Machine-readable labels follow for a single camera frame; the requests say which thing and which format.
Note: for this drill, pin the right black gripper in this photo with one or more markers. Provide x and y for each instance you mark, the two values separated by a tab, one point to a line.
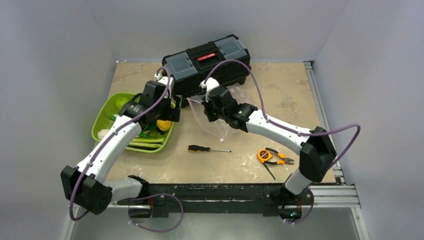
209	105

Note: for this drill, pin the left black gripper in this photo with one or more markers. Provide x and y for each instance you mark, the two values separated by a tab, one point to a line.
171	114

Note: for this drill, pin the yellow pear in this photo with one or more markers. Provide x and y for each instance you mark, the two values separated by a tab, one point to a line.
164	125

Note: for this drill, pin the clear zip top bag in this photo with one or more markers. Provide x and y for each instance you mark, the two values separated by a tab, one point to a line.
218	128

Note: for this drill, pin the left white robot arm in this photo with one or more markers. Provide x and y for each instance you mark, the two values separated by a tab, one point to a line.
85	184

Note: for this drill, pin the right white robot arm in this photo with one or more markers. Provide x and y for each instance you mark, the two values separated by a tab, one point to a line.
315	150

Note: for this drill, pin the green plastic tray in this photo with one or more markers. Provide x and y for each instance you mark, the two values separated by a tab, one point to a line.
106	119

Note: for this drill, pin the green leafy vegetable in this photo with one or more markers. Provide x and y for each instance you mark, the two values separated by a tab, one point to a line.
150	131

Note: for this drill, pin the black yellow screwdriver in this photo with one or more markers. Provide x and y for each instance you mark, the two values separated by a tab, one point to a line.
197	148

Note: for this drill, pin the green celery stalks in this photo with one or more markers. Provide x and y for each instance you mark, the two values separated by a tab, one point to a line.
152	143

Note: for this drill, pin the black plastic toolbox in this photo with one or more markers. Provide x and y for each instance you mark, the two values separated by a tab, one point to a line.
191	66

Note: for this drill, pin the green apple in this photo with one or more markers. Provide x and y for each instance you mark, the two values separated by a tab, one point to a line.
120	102

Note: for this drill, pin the orange tape measure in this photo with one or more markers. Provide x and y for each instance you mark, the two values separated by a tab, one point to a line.
264	155

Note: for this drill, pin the white bok choy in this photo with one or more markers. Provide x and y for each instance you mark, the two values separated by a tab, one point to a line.
102	133

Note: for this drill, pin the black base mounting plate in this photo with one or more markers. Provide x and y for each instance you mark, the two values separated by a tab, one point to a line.
267	199

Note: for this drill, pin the orange black pliers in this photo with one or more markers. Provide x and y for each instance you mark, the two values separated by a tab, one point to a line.
282	160

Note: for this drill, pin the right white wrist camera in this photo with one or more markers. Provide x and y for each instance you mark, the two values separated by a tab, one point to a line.
209	84

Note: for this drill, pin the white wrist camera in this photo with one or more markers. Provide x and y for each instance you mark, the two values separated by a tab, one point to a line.
167	81
209	84

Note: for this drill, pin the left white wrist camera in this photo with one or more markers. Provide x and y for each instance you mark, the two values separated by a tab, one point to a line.
167	81

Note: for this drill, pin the aluminium frame rails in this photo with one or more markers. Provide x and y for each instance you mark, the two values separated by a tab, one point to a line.
297	93

